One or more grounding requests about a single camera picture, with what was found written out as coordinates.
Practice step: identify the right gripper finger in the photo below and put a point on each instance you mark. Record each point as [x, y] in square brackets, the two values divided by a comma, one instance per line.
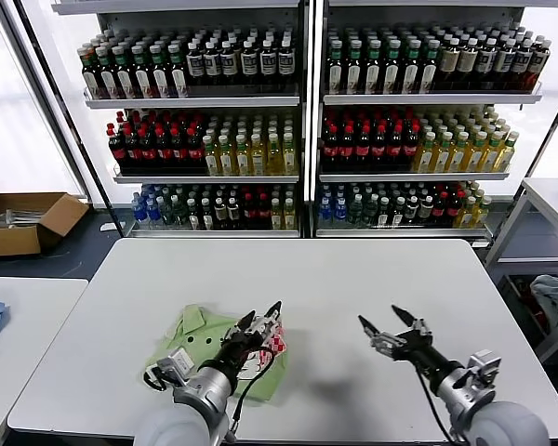
[386, 344]
[418, 327]

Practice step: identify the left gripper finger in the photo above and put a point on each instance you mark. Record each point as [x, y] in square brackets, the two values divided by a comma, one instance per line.
[267, 325]
[244, 324]

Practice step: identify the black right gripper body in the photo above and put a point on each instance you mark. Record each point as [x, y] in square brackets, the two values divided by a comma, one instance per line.
[423, 353]

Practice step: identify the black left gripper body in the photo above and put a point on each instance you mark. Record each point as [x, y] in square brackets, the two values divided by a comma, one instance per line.
[235, 353]

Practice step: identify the green short-sleeve shirt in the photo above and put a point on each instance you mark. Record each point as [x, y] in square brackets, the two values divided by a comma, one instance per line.
[190, 332]

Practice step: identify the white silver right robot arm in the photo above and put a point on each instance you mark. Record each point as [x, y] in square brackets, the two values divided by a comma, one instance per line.
[507, 423]

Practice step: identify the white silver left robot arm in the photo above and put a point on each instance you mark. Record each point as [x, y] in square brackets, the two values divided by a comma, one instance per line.
[204, 390]

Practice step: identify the small yellow drink bottle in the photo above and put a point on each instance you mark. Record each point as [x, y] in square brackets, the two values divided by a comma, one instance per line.
[288, 217]
[482, 213]
[275, 217]
[467, 214]

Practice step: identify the small dark bottle beige label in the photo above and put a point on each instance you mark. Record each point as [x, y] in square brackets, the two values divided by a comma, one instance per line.
[411, 211]
[425, 211]
[219, 214]
[232, 214]

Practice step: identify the small cola bottle red label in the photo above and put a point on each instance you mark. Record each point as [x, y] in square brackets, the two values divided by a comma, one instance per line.
[262, 213]
[453, 210]
[249, 213]
[439, 211]

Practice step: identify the small dark bottle white label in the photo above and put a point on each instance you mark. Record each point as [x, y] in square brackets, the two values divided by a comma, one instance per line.
[206, 217]
[383, 213]
[192, 217]
[398, 213]

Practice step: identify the red fabric item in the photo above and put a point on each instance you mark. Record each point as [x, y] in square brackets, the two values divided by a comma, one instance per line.
[538, 318]

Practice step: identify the small green tinted bottle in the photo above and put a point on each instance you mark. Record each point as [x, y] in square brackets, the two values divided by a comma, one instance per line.
[166, 213]
[355, 213]
[180, 213]
[369, 213]

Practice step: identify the small blue water bottle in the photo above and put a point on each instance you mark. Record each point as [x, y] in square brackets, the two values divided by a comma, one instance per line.
[325, 211]
[152, 213]
[138, 211]
[340, 211]

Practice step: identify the light grey garment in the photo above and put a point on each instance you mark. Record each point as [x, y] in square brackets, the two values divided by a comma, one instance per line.
[555, 297]

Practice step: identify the yellow drink bottle white cap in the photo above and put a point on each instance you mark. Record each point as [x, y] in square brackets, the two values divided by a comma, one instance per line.
[475, 158]
[273, 160]
[226, 160]
[492, 158]
[507, 157]
[442, 158]
[458, 158]
[210, 160]
[257, 160]
[288, 159]
[242, 160]
[425, 158]

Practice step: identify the white paper scrap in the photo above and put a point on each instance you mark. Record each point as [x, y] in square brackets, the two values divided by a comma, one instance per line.
[106, 226]

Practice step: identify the cola bottle red cap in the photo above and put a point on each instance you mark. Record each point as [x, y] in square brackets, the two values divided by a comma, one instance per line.
[347, 151]
[378, 151]
[148, 152]
[362, 151]
[410, 151]
[133, 152]
[331, 151]
[117, 151]
[178, 152]
[194, 152]
[394, 151]
[163, 152]

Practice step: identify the grey metal side table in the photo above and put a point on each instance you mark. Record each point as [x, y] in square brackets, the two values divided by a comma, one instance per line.
[550, 197]

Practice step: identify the grey metal shelf unit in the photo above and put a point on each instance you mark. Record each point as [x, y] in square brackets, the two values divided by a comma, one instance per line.
[189, 102]
[421, 99]

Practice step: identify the brown cardboard box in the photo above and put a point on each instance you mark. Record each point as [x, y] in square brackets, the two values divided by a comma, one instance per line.
[8, 241]

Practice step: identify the silver metal rods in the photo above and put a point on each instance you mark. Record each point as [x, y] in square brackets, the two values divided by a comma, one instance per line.
[13, 217]

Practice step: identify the dark bottle green neck label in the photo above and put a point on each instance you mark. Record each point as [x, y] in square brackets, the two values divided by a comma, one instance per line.
[91, 79]
[373, 72]
[411, 72]
[122, 79]
[429, 70]
[157, 78]
[106, 79]
[176, 78]
[336, 72]
[140, 78]
[354, 72]
[392, 72]

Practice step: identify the dark bottle white blue label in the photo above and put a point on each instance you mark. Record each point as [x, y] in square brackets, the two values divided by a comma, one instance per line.
[486, 64]
[285, 64]
[267, 64]
[195, 65]
[522, 65]
[504, 64]
[229, 64]
[248, 64]
[211, 65]

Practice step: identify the reddish drink bottle white label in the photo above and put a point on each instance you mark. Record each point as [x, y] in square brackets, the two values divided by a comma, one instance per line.
[538, 66]

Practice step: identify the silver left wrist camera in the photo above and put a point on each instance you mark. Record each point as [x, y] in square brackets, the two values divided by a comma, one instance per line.
[176, 364]

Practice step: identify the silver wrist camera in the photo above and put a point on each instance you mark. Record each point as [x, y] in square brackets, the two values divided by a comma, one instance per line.
[483, 367]
[176, 364]

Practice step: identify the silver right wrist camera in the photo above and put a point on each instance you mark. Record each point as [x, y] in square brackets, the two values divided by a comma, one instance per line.
[483, 367]

